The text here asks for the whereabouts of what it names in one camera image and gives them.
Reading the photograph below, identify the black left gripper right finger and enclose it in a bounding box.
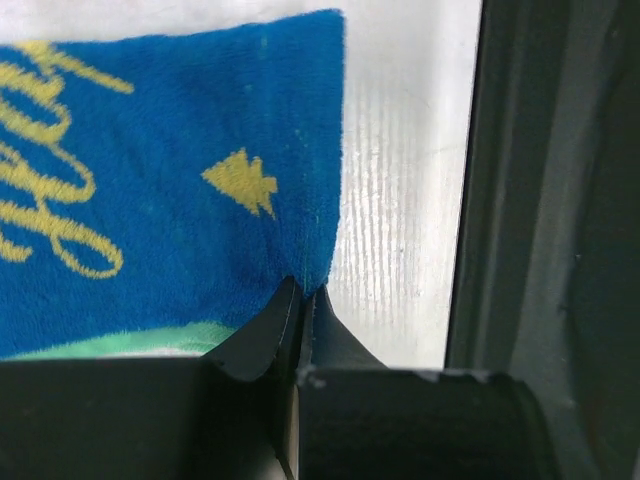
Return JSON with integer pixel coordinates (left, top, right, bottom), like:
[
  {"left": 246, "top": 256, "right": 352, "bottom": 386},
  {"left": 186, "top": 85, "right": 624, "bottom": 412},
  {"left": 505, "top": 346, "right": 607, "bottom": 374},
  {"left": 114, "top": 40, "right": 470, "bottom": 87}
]
[{"left": 297, "top": 288, "right": 555, "bottom": 479}]

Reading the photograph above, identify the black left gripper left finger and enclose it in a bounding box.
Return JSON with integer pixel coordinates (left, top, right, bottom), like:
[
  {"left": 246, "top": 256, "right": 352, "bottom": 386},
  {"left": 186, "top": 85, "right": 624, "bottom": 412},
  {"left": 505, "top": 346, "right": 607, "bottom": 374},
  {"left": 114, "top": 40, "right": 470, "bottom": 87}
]
[{"left": 1, "top": 279, "right": 302, "bottom": 479}]

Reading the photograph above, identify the green blue yellow towel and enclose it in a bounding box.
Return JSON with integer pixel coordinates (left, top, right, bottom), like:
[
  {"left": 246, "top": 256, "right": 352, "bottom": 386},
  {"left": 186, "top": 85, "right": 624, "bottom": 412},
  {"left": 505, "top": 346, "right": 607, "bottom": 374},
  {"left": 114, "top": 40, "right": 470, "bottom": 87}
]
[{"left": 1, "top": 10, "right": 345, "bottom": 359}]

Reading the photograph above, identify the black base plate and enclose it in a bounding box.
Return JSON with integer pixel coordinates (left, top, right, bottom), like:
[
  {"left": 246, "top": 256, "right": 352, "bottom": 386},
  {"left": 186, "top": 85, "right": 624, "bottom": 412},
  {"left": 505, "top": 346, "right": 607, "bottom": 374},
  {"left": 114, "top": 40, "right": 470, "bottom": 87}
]
[{"left": 445, "top": 1, "right": 639, "bottom": 479}]

